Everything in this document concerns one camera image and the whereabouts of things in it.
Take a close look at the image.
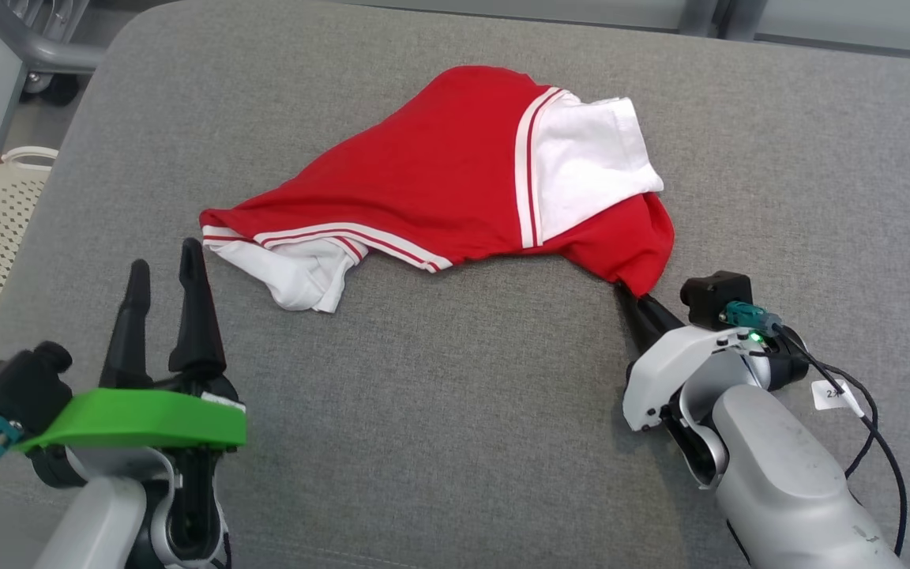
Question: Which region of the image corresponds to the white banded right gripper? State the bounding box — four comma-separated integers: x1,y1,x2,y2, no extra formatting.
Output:
615,281,809,432

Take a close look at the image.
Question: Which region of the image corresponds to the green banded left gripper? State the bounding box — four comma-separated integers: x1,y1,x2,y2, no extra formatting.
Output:
17,238,249,567

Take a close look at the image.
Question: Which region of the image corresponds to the red and white shirt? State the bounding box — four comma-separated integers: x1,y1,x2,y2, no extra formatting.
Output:
200,66,675,315

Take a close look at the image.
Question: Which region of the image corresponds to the black cart wheel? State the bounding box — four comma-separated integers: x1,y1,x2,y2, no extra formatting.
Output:
23,71,81,108

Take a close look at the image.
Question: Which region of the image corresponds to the teal right camera connector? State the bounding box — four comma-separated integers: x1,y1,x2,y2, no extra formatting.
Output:
721,301,784,337

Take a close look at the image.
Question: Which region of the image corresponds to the white cable label tag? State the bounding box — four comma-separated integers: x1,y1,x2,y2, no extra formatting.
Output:
811,379,866,418

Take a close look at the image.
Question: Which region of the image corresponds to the grey metal cart frame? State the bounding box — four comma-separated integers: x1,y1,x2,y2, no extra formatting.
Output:
0,0,108,77

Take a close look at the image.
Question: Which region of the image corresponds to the grey partition post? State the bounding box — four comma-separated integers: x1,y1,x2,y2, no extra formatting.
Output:
678,0,723,36
722,0,769,42

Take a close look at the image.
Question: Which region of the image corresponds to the grey wall base rail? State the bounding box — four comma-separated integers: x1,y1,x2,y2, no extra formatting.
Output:
344,0,910,62

